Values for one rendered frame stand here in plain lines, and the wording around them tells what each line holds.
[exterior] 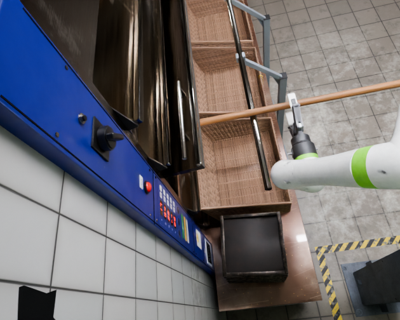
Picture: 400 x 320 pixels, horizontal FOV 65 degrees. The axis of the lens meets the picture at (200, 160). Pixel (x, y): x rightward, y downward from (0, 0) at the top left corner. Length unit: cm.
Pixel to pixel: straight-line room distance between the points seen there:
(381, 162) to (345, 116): 202
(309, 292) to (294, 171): 86
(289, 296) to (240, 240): 42
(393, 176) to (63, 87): 73
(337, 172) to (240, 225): 69
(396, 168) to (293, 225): 106
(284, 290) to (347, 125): 156
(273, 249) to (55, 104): 120
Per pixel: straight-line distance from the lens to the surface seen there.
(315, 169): 101
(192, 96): 119
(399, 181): 87
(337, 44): 338
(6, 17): 47
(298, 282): 178
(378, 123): 290
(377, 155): 88
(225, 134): 199
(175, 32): 149
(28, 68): 46
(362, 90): 149
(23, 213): 44
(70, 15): 70
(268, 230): 151
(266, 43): 229
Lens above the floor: 234
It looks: 61 degrees down
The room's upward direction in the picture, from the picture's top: 24 degrees counter-clockwise
